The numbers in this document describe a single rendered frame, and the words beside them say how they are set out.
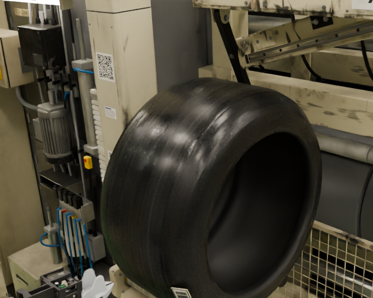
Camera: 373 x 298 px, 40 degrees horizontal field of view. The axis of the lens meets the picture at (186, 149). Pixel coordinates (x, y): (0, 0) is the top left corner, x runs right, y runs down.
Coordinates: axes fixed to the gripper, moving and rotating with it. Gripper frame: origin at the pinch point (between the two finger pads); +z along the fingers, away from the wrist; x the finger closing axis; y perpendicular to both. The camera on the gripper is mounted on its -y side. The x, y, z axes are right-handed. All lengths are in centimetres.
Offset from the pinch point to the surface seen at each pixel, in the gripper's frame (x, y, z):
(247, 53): 18, 44, 65
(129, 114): 28.2, 28.9, 28.3
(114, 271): 26.2, -16.0, 21.2
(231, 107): -8.7, 37.7, 27.3
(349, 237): -18, -5, 72
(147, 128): 6.4, 31.8, 16.3
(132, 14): 28, 55, 29
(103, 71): 36, 40, 25
